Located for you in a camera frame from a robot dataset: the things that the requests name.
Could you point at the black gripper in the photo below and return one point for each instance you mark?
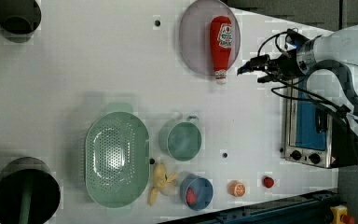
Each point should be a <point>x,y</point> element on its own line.
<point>283,68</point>

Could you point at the red plush ketchup bottle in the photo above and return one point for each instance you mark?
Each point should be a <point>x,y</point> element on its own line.
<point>220,44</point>

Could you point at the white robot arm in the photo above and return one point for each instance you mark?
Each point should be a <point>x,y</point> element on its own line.
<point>324,68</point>

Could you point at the grey round plate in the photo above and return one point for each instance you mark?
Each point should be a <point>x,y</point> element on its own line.
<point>194,34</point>

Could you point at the silver toaster oven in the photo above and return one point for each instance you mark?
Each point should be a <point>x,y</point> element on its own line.
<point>315,137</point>

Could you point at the red strawberry toy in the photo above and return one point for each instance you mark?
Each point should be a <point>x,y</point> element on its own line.
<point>268,182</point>

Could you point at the orange slice toy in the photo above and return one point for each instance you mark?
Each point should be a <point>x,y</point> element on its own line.
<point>236,189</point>

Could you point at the blue bowl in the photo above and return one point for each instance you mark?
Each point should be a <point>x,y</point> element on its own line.
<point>203,189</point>

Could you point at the red toy in bowl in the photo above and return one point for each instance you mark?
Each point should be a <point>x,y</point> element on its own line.
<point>191,196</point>

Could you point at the yellow plush banana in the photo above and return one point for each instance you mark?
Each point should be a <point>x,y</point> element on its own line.
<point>162,183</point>

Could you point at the yellow red emergency button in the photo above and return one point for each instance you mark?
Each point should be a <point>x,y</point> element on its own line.
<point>341,216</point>

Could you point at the green perforated colander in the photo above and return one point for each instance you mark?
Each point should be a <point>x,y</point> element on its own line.
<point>116,159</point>

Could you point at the black cylinder top left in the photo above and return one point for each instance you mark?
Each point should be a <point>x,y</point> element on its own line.
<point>20,17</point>

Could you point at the black cylinder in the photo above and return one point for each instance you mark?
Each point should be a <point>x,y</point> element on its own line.
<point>20,17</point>
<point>29,194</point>

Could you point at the black cylinder bottom left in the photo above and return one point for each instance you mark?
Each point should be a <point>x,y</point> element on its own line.
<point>29,194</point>

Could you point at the green cup with handle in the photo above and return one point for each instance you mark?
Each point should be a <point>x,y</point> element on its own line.
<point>181,138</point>

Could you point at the blue metal rail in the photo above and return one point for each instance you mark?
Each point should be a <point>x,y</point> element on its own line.
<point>310,208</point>

